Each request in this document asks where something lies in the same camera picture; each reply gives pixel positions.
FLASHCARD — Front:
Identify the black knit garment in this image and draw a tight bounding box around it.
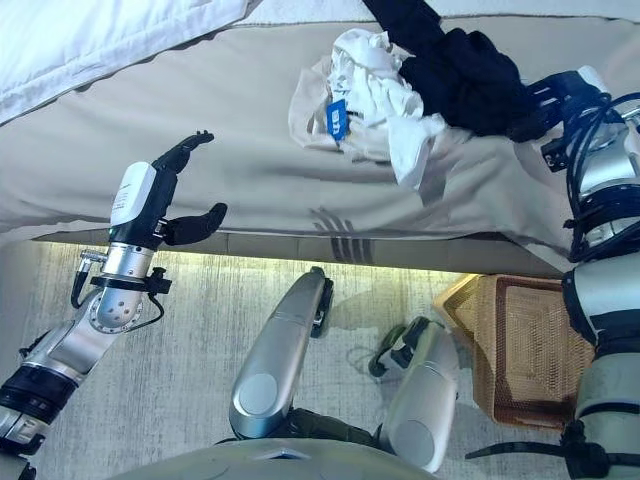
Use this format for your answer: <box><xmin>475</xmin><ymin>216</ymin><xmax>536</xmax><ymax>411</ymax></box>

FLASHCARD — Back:
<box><xmin>362</xmin><ymin>0</ymin><xmax>544</xmax><ymax>144</ymax></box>

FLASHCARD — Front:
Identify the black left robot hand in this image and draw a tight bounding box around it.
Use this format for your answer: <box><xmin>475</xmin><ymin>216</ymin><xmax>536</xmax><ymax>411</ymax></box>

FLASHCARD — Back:
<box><xmin>108</xmin><ymin>129</ymin><xmax>229</xmax><ymax>248</ymax></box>

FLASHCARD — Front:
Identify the woven wicker basket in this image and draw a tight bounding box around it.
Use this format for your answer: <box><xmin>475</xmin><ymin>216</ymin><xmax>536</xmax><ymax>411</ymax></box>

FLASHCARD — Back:
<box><xmin>432</xmin><ymin>273</ymin><xmax>599</xmax><ymax>432</ymax></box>

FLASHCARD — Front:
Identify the silver right robot leg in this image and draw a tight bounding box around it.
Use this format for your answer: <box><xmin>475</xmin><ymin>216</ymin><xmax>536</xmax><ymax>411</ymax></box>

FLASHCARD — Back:
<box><xmin>367</xmin><ymin>315</ymin><xmax>460</xmax><ymax>474</ymax></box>

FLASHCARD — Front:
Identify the grey robot torso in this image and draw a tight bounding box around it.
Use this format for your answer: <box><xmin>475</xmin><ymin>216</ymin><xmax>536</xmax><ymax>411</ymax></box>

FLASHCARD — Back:
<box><xmin>107</xmin><ymin>437</ymin><xmax>431</xmax><ymax>480</ymax></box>

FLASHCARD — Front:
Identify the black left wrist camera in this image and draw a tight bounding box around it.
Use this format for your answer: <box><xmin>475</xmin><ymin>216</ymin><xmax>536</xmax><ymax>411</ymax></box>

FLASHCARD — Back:
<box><xmin>141</xmin><ymin>266</ymin><xmax>174</xmax><ymax>297</ymax></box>

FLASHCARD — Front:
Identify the silver left robot leg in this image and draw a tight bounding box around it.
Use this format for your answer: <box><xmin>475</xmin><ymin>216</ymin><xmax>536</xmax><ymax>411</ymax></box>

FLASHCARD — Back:
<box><xmin>228</xmin><ymin>266</ymin><xmax>335</xmax><ymax>441</ymax></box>

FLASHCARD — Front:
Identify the pale textured bed blanket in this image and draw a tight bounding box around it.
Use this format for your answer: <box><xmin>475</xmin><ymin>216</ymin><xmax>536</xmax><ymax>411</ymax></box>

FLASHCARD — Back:
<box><xmin>0</xmin><ymin>0</ymin><xmax>640</xmax><ymax>126</ymax></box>

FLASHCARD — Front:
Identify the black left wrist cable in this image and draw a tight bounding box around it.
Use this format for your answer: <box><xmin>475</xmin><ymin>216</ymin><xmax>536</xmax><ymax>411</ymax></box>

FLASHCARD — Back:
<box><xmin>71</xmin><ymin>249</ymin><xmax>165</xmax><ymax>331</ymax></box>

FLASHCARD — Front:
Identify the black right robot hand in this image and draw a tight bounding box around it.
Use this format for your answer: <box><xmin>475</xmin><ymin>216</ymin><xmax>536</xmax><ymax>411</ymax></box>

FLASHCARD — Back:
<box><xmin>524</xmin><ymin>64</ymin><xmax>615</xmax><ymax>145</ymax></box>

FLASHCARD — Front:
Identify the blue paper hang tag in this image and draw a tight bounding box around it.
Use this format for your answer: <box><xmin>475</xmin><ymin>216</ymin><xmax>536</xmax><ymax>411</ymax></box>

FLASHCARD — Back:
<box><xmin>324</xmin><ymin>98</ymin><xmax>351</xmax><ymax>142</ymax></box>

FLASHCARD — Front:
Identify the silver robot leg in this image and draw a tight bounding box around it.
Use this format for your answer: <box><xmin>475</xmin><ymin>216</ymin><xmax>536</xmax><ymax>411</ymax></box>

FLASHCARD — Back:
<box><xmin>228</xmin><ymin>266</ymin><xmax>335</xmax><ymax>441</ymax></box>
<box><xmin>367</xmin><ymin>315</ymin><xmax>460</xmax><ymax>474</ymax></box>

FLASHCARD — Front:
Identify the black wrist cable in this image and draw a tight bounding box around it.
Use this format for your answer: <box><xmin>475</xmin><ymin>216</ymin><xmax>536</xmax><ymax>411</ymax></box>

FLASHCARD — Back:
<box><xmin>564</xmin><ymin>94</ymin><xmax>640</xmax><ymax>261</ymax></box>
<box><xmin>71</xmin><ymin>249</ymin><xmax>165</xmax><ymax>331</ymax></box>

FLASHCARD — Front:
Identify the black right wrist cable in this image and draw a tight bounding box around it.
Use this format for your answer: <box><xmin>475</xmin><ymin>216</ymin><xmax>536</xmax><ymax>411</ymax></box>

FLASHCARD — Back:
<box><xmin>564</xmin><ymin>94</ymin><xmax>640</xmax><ymax>261</ymax></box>

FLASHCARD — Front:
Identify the white cloth garment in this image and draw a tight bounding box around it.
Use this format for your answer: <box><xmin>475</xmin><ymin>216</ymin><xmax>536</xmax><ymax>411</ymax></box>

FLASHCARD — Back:
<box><xmin>327</xmin><ymin>27</ymin><xmax>449</xmax><ymax>194</ymax></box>

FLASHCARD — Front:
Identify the grey striped rug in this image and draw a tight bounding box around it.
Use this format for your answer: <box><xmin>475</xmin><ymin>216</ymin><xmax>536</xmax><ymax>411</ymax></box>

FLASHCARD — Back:
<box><xmin>0</xmin><ymin>239</ymin><xmax>601</xmax><ymax>480</ymax></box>

